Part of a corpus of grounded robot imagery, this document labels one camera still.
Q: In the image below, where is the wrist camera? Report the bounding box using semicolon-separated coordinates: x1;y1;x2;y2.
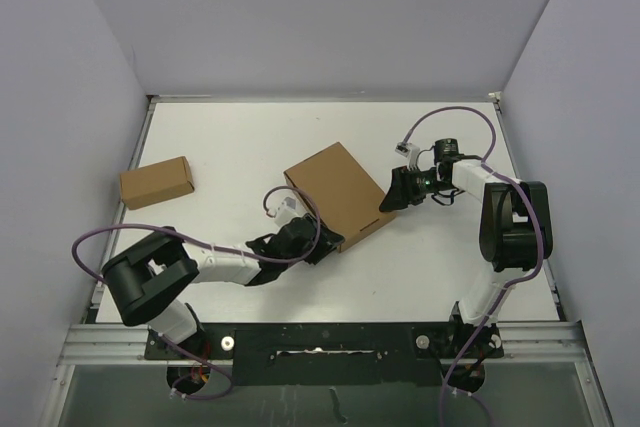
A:
395;142;423;169
266;197;299;227

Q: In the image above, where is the brown cardboard box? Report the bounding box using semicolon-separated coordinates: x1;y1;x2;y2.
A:
284;142;396;253

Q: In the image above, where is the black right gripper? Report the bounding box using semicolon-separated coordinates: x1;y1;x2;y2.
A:
380;165;449;213

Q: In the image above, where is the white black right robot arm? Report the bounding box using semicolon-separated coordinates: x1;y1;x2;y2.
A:
379;138;553;356

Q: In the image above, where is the small folded cardboard box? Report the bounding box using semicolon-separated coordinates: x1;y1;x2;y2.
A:
119;156;195;210

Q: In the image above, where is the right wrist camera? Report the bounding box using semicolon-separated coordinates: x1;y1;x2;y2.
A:
395;142;423;169

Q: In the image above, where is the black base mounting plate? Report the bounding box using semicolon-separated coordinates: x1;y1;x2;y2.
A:
143;321;501;388

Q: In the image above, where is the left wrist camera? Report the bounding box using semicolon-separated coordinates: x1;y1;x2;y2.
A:
266;197;299;227

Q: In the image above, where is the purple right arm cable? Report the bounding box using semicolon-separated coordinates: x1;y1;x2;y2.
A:
399;105;547;427

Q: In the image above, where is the aluminium frame rail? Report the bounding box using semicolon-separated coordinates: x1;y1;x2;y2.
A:
61;97;611;426

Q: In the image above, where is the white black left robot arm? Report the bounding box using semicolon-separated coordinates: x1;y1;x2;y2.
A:
101;214;344;358

